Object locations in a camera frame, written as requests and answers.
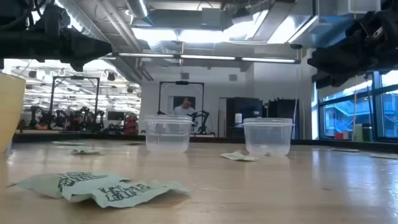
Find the red storage rack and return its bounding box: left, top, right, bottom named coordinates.
left=124, top=113, right=139, bottom=136

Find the green bin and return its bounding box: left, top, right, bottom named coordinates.
left=352, top=123, right=374, bottom=142

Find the black aluminium table frame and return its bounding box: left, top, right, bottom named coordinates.
left=12, top=132, right=398, bottom=154

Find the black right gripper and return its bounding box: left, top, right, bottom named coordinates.
left=307, top=9, right=386, bottom=90

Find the yellow mug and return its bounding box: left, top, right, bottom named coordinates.
left=0, top=72, right=26, bottom=154

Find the long ceiling light bar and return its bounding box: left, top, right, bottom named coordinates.
left=115, top=52, right=302, bottom=65

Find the black monitor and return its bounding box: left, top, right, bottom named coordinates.
left=106, top=111, right=126, bottom=122

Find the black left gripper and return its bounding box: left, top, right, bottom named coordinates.
left=42, top=2, right=113, bottom=73

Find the green Stevia sweetener packet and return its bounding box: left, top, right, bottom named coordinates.
left=330, top=147, right=361, bottom=153
left=61, top=179, right=190, bottom=209
left=71, top=149, right=103, bottom=156
left=16, top=171, right=132, bottom=200
left=369, top=152, right=398, bottom=161
left=220, top=151, right=261, bottom=162

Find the person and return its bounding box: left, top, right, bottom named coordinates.
left=172, top=96, right=197, bottom=117

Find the black cabinet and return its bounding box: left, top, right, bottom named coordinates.
left=226, top=96, right=264, bottom=138
left=267, top=98, right=300, bottom=140

